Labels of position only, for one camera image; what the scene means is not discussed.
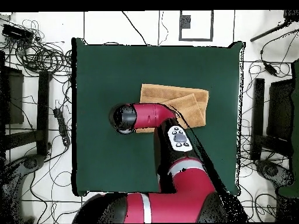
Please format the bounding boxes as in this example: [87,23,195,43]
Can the black tripod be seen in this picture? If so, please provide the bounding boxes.
[249,9,299,43]

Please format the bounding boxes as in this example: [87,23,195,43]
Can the dark grey square patch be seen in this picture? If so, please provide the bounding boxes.
[180,15,192,29]

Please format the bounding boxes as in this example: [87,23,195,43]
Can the black power adapter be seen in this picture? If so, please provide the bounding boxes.
[264,62,279,75]

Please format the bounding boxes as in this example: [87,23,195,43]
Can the tangled black cable bundle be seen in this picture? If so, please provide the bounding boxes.
[0,19,73,78]
[238,59,295,164]

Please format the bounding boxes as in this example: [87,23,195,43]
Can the black power strip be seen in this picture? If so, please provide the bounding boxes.
[53,107,71,147]

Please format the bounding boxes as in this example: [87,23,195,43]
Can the orange terry towel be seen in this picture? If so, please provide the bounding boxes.
[135,83,209,134]

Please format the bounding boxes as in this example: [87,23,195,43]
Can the black stand base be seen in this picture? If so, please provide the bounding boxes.
[2,153,46,211]
[255,159,295,187]

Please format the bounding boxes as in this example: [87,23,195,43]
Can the grey square frame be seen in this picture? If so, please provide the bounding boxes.
[179,10,214,42]

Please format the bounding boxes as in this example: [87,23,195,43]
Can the dark green table cloth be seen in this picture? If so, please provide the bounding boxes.
[71,37,246,196]

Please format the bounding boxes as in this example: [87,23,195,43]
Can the thin black cable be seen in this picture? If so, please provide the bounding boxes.
[158,10,169,46]
[121,10,148,46]

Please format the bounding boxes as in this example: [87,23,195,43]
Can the black electronics box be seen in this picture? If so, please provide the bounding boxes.
[1,23,35,44]

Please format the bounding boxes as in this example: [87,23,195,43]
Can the dark box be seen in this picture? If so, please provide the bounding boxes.
[0,66,25,125]
[266,79,295,141]

